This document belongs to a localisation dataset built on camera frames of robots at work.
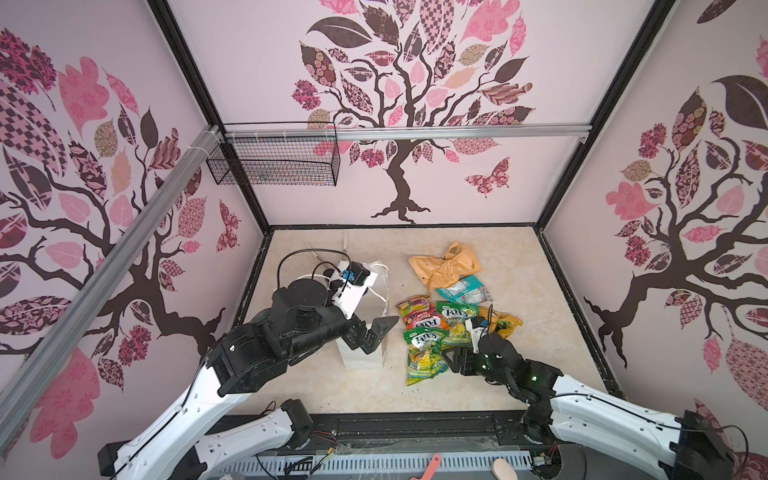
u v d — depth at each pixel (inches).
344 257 42.3
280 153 37.3
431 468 27.1
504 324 34.1
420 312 36.0
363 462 27.5
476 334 29.1
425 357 31.9
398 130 37.0
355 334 19.1
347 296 18.4
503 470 26.5
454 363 28.3
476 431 29.7
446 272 39.2
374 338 19.3
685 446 16.7
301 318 15.3
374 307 27.0
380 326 18.8
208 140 32.2
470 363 27.9
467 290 38.1
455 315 35.6
